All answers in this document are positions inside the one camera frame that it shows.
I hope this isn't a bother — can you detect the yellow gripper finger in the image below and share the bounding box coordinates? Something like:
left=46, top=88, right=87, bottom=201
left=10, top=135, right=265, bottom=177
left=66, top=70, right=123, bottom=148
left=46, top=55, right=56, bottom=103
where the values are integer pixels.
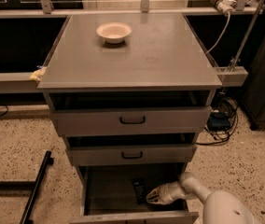
left=146, top=198, right=168, bottom=205
left=147, top=186, right=162, bottom=198

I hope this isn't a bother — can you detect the black rxbar chocolate bar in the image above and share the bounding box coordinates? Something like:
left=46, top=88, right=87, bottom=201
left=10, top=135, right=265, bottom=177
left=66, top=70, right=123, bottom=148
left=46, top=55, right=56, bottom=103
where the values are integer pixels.
left=132, top=178, right=147, bottom=204

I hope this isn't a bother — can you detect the grey drawer cabinet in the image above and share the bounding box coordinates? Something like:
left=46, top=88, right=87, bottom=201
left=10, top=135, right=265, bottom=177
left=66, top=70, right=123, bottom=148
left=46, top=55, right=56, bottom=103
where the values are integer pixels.
left=37, top=12, right=223, bottom=224

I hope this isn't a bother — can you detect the white power cable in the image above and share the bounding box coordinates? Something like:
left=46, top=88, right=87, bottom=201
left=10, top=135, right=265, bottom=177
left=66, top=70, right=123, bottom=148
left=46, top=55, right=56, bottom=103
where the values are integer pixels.
left=204, top=10, right=231, bottom=55

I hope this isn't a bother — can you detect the white paper bowl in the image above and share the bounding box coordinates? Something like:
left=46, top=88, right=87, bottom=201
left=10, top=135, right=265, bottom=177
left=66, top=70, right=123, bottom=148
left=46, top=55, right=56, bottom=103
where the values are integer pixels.
left=96, top=22, right=133, bottom=44

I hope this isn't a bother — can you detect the grey middle drawer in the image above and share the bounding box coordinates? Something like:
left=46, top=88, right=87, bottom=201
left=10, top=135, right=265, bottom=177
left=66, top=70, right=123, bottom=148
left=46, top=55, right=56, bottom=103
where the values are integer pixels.
left=66, top=133, right=196, bottom=166

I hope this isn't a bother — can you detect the grey top drawer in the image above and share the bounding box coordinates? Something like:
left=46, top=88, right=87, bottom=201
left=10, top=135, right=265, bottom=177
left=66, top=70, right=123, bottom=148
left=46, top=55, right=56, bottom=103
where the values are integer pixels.
left=47, top=91, right=211, bottom=136

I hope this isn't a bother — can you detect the grey bottom drawer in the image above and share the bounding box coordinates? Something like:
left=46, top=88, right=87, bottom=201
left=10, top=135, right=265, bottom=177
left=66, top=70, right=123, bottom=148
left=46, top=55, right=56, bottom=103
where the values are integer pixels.
left=70, top=163, right=199, bottom=224

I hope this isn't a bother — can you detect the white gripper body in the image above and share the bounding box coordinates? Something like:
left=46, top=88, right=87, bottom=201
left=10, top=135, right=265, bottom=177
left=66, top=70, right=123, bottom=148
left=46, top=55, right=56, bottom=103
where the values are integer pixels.
left=160, top=181, right=194, bottom=204

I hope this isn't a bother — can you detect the black cable bundle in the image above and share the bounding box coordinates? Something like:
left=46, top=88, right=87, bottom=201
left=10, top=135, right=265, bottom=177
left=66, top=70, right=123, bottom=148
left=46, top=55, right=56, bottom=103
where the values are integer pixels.
left=196, top=96, right=240, bottom=147

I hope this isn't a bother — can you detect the black floor stand frame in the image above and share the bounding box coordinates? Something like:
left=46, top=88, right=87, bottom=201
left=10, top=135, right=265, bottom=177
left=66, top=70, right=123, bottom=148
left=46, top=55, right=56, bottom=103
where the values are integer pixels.
left=0, top=151, right=54, bottom=224

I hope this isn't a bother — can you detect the white power strip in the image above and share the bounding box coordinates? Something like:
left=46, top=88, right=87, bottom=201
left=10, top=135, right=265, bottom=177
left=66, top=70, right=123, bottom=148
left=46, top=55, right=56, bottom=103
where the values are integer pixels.
left=209, top=0, right=235, bottom=15

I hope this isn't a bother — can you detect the dark blue box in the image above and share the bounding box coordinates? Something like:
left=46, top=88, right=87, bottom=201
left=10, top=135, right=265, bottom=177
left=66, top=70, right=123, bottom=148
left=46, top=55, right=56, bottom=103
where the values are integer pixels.
left=207, top=113, right=230, bottom=131

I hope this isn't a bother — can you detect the grey metal rail frame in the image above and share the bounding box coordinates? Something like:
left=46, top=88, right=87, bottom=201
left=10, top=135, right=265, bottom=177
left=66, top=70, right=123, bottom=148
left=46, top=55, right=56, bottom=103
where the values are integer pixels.
left=0, top=0, right=265, bottom=95

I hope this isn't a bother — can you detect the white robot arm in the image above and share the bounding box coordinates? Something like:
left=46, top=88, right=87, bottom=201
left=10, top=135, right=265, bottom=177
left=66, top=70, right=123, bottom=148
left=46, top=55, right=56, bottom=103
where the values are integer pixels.
left=146, top=172, right=262, bottom=224

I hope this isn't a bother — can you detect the grey drawer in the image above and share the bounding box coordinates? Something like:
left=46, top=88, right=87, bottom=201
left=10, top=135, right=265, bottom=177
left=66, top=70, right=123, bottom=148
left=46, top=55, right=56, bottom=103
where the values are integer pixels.
left=66, top=133, right=196, bottom=166
left=47, top=91, right=211, bottom=136
left=70, top=163, right=199, bottom=224

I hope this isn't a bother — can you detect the yellow tape piece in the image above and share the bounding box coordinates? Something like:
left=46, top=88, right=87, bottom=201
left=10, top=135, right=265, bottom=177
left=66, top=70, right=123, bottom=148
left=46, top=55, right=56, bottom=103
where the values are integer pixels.
left=30, top=66, right=47, bottom=82

